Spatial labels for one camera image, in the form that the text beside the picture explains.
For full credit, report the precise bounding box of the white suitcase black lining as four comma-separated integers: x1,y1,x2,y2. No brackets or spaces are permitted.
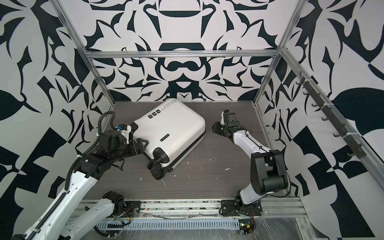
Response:
131,99,206,180

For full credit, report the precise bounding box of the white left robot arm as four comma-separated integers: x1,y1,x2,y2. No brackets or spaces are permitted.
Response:
12,128,149,240

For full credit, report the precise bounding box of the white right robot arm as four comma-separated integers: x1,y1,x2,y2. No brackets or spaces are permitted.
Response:
212,110,290,207

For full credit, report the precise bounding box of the small green circuit board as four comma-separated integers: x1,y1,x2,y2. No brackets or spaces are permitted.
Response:
239,218,256,235

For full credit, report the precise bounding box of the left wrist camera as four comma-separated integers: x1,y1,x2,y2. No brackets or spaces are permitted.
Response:
117,124,133,145

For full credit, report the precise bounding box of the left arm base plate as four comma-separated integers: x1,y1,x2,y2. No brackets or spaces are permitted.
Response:
114,201,142,218

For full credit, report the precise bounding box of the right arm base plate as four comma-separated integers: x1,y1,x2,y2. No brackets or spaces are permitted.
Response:
219,200,263,217

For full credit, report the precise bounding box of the black corrugated cable hose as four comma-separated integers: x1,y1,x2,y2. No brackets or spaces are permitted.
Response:
92,224,133,238

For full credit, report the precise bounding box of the black wall hook rack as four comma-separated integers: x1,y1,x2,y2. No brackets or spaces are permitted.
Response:
297,72,367,159

